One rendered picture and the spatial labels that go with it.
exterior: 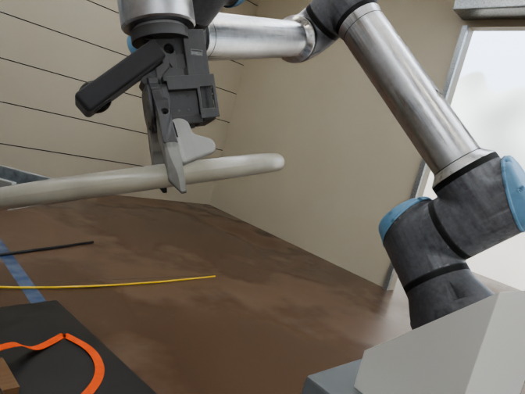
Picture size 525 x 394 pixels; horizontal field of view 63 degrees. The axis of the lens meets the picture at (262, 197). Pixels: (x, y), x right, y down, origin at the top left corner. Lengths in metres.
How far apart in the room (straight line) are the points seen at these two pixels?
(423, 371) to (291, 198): 5.54
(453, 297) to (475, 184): 0.24
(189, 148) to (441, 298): 0.66
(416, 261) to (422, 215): 0.10
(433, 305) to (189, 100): 0.67
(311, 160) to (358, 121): 0.89
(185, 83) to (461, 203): 0.65
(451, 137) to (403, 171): 4.43
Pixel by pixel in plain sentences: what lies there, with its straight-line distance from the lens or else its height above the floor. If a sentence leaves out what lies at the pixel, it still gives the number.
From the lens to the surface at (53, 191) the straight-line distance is 0.57.
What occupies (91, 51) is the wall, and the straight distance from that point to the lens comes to 6.44.
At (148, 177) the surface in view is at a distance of 0.54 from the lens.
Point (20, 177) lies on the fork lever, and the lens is 0.97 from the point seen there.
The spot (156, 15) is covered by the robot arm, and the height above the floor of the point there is 1.43.
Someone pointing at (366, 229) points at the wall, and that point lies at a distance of 5.61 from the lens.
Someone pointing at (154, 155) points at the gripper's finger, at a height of 1.27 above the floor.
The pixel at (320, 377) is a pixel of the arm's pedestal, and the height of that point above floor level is 0.85.
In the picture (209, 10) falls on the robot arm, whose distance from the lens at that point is 0.69.
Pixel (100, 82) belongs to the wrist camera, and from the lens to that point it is 0.53.
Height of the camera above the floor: 1.33
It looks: 7 degrees down
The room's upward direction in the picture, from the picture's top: 15 degrees clockwise
